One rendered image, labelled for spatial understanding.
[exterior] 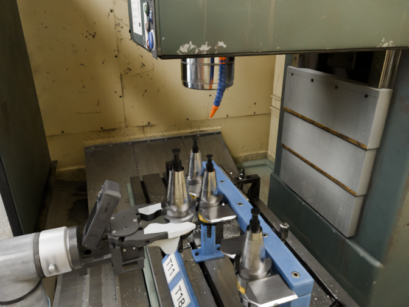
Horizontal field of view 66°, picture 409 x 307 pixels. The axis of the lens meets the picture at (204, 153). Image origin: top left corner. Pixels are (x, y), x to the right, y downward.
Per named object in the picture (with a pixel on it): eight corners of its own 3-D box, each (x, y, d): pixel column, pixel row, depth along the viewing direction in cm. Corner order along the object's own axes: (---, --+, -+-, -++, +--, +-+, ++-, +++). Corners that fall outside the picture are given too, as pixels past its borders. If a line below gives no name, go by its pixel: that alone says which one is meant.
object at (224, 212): (206, 225, 65) (206, 222, 65) (198, 211, 70) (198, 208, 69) (237, 219, 67) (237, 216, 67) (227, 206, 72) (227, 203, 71)
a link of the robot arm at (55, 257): (42, 222, 55) (35, 253, 48) (70, 217, 56) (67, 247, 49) (52, 255, 58) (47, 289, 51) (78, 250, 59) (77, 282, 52)
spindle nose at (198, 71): (244, 86, 93) (246, 44, 88) (196, 92, 86) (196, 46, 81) (216, 78, 105) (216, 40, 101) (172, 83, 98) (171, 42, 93)
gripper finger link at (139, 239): (168, 228, 57) (120, 231, 56) (168, 220, 56) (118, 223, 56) (168, 246, 53) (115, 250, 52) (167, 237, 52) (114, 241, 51)
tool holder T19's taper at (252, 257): (271, 264, 53) (274, 231, 50) (249, 274, 51) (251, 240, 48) (255, 248, 56) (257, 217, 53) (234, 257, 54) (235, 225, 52)
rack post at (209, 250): (195, 263, 98) (194, 179, 86) (190, 252, 102) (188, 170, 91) (225, 256, 101) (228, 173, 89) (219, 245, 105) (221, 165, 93)
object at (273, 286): (254, 313, 46) (254, 309, 46) (239, 285, 51) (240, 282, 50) (296, 300, 48) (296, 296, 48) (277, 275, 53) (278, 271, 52)
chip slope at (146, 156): (89, 251, 143) (81, 203, 133) (90, 183, 201) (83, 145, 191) (265, 215, 169) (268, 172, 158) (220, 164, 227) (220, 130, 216)
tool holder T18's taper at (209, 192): (223, 198, 72) (223, 171, 69) (206, 203, 70) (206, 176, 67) (212, 189, 75) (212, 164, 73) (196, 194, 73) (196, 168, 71)
